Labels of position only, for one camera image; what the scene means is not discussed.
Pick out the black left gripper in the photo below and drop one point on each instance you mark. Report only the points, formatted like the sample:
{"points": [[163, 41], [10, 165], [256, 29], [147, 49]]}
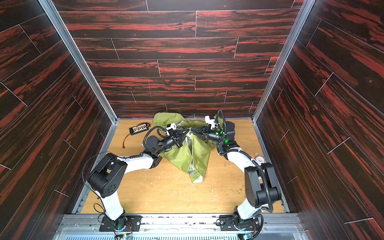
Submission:
{"points": [[177, 138]]}

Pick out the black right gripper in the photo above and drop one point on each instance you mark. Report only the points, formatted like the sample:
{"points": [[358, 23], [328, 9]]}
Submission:
{"points": [[202, 132]]}

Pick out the green jacket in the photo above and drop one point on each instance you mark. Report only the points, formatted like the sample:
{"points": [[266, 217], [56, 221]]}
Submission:
{"points": [[193, 157]]}

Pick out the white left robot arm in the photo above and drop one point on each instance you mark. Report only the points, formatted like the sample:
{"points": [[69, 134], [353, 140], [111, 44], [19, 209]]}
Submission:
{"points": [[105, 178]]}

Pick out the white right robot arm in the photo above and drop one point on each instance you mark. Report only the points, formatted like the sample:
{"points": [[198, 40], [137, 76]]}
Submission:
{"points": [[261, 182]]}

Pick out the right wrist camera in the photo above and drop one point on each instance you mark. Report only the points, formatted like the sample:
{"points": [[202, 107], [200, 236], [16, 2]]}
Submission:
{"points": [[210, 122]]}

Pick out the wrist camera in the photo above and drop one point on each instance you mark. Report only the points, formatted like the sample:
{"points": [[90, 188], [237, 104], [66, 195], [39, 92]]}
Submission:
{"points": [[173, 127], [210, 122]]}

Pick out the black battery pack with wires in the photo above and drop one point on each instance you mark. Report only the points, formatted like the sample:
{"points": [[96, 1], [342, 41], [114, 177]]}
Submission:
{"points": [[140, 128]]}

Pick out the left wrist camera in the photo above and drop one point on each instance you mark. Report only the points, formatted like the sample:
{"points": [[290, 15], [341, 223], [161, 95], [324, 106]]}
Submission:
{"points": [[173, 127]]}

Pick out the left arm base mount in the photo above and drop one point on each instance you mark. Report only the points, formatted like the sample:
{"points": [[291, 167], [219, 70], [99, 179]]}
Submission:
{"points": [[124, 223]]}

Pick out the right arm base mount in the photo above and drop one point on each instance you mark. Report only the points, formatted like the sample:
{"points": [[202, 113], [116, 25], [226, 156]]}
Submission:
{"points": [[235, 223]]}

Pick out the aluminium front rail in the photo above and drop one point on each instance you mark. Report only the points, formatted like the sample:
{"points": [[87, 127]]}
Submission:
{"points": [[179, 227]]}

